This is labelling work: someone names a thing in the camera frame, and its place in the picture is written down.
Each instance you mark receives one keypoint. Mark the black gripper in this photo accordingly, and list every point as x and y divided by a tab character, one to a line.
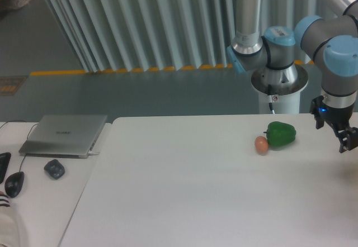
338	119

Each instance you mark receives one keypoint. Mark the white sleeved forearm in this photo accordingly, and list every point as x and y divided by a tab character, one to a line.
9	227

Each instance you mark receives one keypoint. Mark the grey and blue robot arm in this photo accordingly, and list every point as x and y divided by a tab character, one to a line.
331	45

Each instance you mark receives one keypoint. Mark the green bell pepper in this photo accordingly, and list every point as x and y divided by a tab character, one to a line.
280	134

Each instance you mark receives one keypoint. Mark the brown egg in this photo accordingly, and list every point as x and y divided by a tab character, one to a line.
261	145

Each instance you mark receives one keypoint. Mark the silver closed laptop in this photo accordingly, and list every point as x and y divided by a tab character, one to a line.
65	136

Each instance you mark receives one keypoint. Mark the dark grey 3D mouse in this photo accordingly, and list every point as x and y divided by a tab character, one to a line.
54	169

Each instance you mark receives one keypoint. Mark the black computer mouse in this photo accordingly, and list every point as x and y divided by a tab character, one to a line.
14	183

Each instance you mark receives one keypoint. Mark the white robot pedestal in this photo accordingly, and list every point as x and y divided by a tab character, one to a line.
279	99

